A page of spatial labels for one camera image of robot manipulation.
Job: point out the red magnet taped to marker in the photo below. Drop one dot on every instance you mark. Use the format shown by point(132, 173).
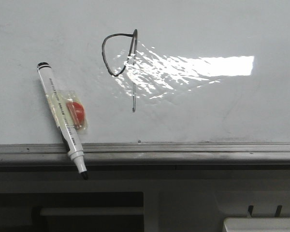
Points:
point(77, 113)

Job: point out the white black-tip whiteboard marker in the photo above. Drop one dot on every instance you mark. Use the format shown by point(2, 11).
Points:
point(63, 119)

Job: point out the white whiteboard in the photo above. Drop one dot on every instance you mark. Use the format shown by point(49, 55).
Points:
point(148, 70)

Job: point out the grey metal whiteboard tray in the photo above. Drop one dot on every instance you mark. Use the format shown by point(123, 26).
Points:
point(206, 153)

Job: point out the white box corner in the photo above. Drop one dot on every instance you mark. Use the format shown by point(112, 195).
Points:
point(257, 224)

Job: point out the black left wall hook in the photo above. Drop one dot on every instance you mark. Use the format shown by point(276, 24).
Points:
point(250, 211)

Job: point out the black wall hook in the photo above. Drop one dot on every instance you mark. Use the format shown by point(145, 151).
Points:
point(250, 211)
point(278, 211)

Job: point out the black right wall hook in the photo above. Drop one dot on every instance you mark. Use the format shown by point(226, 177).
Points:
point(278, 211)

